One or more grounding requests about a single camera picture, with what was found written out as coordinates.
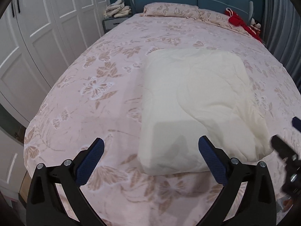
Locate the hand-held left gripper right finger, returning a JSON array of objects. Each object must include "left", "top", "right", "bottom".
[{"left": 198, "top": 136, "right": 277, "bottom": 226}]

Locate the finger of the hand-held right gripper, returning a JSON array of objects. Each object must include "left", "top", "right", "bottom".
[
  {"left": 270, "top": 135, "right": 299, "bottom": 162},
  {"left": 292, "top": 116, "right": 301, "bottom": 133}
]

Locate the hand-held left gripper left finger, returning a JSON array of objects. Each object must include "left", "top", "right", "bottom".
[{"left": 26, "top": 137, "right": 105, "bottom": 226}]

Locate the cream quilted garment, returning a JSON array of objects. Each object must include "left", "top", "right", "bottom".
[{"left": 138, "top": 48, "right": 274, "bottom": 176}]

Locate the pink butterfly bed cover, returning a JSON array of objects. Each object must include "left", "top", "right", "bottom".
[{"left": 24, "top": 12, "right": 301, "bottom": 226}]

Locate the grey curtain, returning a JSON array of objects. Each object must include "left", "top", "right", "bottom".
[{"left": 262, "top": 0, "right": 301, "bottom": 88}]

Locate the small plush doll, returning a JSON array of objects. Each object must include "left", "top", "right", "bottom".
[{"left": 250, "top": 19, "right": 262, "bottom": 35}]

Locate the red garment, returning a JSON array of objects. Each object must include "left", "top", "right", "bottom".
[{"left": 223, "top": 8, "right": 262, "bottom": 41}]

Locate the pink butterfly pillow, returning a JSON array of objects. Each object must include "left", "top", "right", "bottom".
[
  {"left": 198, "top": 8, "right": 236, "bottom": 28},
  {"left": 143, "top": 2, "right": 201, "bottom": 18}
]

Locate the white wardrobe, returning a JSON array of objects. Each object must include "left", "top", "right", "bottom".
[{"left": 0, "top": 0, "right": 109, "bottom": 192}]

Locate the grey nightstand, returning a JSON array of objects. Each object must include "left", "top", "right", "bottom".
[{"left": 103, "top": 14, "right": 133, "bottom": 34}]

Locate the pile of cream cloths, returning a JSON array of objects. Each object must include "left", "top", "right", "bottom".
[{"left": 105, "top": 0, "right": 132, "bottom": 19}]

